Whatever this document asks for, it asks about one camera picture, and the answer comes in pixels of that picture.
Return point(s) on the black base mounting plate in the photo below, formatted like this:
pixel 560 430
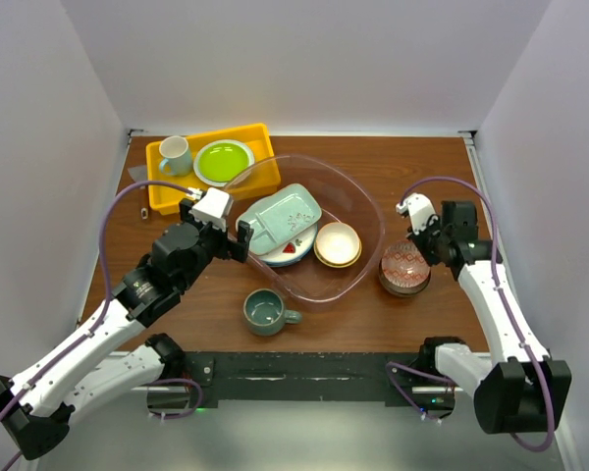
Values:
pixel 320 376

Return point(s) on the grey rimmed plate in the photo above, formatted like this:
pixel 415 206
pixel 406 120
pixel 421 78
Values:
pixel 211 182

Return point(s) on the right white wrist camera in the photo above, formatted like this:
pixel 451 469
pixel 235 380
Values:
pixel 420 211

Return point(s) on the dark bowl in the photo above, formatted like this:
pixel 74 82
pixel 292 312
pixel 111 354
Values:
pixel 337 233

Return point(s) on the light blue rectangular dish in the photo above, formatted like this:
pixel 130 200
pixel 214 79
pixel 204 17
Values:
pixel 277 218

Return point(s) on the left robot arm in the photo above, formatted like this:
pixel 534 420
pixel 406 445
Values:
pixel 34 409

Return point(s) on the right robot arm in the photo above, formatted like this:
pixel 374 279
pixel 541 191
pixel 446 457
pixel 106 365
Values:
pixel 520 388

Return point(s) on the clear plastic bin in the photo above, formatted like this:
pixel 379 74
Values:
pixel 342 199

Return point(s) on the teal ceramic mug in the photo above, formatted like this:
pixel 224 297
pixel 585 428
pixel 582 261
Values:
pixel 265 313

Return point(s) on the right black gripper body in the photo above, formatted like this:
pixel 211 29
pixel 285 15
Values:
pixel 429 240

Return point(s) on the light blue white mug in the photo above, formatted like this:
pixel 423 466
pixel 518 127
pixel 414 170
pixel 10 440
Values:
pixel 176 156

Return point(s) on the lime green plate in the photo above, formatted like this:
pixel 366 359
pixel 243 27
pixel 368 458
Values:
pixel 224 162

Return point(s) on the brown beige glazed bowl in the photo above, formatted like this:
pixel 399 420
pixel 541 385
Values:
pixel 410 290

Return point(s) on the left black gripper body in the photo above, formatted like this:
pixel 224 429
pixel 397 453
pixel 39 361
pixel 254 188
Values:
pixel 212 239

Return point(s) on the watermelon pattern plate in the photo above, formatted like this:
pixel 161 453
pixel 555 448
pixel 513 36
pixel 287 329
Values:
pixel 308 234
pixel 288 254

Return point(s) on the yellow plastic tray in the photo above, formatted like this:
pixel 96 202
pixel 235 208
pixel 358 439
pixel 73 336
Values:
pixel 176 191

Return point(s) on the red brown bottom bowl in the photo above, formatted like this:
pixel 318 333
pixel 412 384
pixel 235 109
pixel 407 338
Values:
pixel 402 262

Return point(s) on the yellow blue patterned bowl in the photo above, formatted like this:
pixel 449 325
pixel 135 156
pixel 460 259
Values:
pixel 335 256

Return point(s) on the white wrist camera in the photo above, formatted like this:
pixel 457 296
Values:
pixel 420 211
pixel 211 206

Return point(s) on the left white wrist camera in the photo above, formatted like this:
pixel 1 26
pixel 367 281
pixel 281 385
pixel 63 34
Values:
pixel 211 206

